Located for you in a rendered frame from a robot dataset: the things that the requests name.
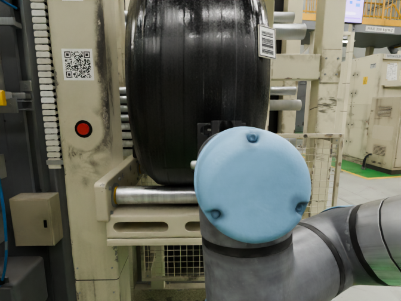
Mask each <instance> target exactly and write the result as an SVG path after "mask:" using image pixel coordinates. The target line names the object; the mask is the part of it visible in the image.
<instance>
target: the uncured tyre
mask: <svg viewBox="0 0 401 301"><path fill-rule="evenodd" d="M258 24H260V25H262V26H266V27H269V20H268V15H267V8H266V4H265V2H264V0H130V1H129V6H128V12H127V22H126V29H125V86H126V95H127V107H128V117H129V125H130V129H131V136H132V142H133V145H134V149H135V154H136V156H137V159H138V162H139V164H140V167H141V168H142V170H143V171H144V172H145V173H146V174H147V175H148V176H149V177H151V178H152V179H153V180H154V181H155V182H156V183H157V184H159V185H163V186H177V185H194V173H192V169H191V168H182V167H190V163H191V161H197V156H198V123H211V121H241V123H246V127H255V128H259V129H262V130H265V127H266V121H267V111H268V105H269V92H270V62H271V59H267V58H264V57H259V56H258Z"/></svg>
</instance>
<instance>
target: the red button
mask: <svg viewBox="0 0 401 301"><path fill-rule="evenodd" d="M77 131H78V133H79V134H81V135H86V134H88V133H89V131H90V128H89V126H88V125H87V124H84V123H82V124H79V125H78V127H77Z"/></svg>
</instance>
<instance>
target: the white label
mask: <svg viewBox="0 0 401 301"><path fill-rule="evenodd" d="M258 56H259V57H264V58H267V59H272V60H276V29H273V28H270V27H266V26H262V25H260V24H258Z"/></svg>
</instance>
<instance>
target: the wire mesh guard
mask: <svg viewBox="0 0 401 301"><path fill-rule="evenodd" d="M277 135H279V136H281V137H283V138H289V142H290V138H296V145H295V148H296V146H297V138H303V142H304V138H323V144H324V138H330V145H329V148H317V139H316V148H310V143H309V148H296V149H302V156H303V149H309V153H310V149H322V158H323V149H329V153H330V149H337V154H336V161H329V158H328V161H316V153H315V161H309V158H308V161H305V162H308V168H309V162H314V170H315V162H321V170H320V174H310V175H313V181H311V182H313V184H314V182H326V185H327V182H334V185H333V187H320V183H319V187H312V188H319V192H320V188H333V191H332V193H326V190H325V193H313V190H312V193H311V194H312V198H313V194H325V198H326V194H332V199H321V200H319V196H318V200H312V198H311V200H310V201H311V206H307V207H317V212H305V211H304V214H305V213H310V216H311V213H321V212H318V207H324V209H323V210H325V207H335V206H337V199H338V187H339V181H340V169H341V158H342V151H343V140H344V134H343V133H328V134H277ZM331 138H340V141H339V144H338V145H337V148H330V146H331ZM308 156H309V154H308ZM329 156H330V154H329ZM322 162H328V166H329V162H335V168H334V169H335V173H334V174H328V170H327V174H321V171H322ZM327 169H329V168H328V167H327ZM314 175H320V178H321V175H327V177H326V181H314ZM328 175H334V181H327V178H328ZM144 178H145V182H142V178H141V179H140V180H139V181H138V183H137V186H142V183H145V185H146V183H155V182H146V176H145V174H144ZM152 186H153V184H152ZM330 200H332V204H331V206H325V203H324V206H318V205H319V201H330ZM312 201H318V204H317V206H312ZM303 219H305V218H303ZM186 248H187V246H186ZM174 250H175V249H173V250H168V246H167V250H155V246H154V250H148V246H147V250H145V248H144V245H141V246H140V253H141V281H204V280H205V276H204V275H200V273H204V272H200V268H204V267H200V262H203V261H200V245H199V261H186V262H199V267H181V246H180V267H172V268H174V273H162V257H164V256H162V255H160V256H149V251H154V254H155V251H167V262H169V261H168V251H174ZM186 250H187V251H188V249H186ZM192 250H194V249H192ZM145 251H148V256H145ZM173 256H175V255H173ZM186 256H187V257H188V255H186ZM192 256H194V255H192ZM201 256H203V255H201ZM145 257H148V262H145ZM149 257H161V273H156V269H155V268H156V267H154V269H155V273H154V274H155V276H152V277H151V278H146V275H145V272H146V263H148V266H149V263H152V262H149ZM155 262H156V261H154V263H155ZM173 262H175V261H173ZM149 268H150V267H148V269H149ZM167 268H169V267H167ZM175 268H180V273H175ZM181 268H199V272H194V270H193V273H181ZM156 274H161V276H156ZM162 274H174V275H168V276H162ZM175 274H180V275H175ZM181 274H193V275H181ZM194 274H199V275H194Z"/></svg>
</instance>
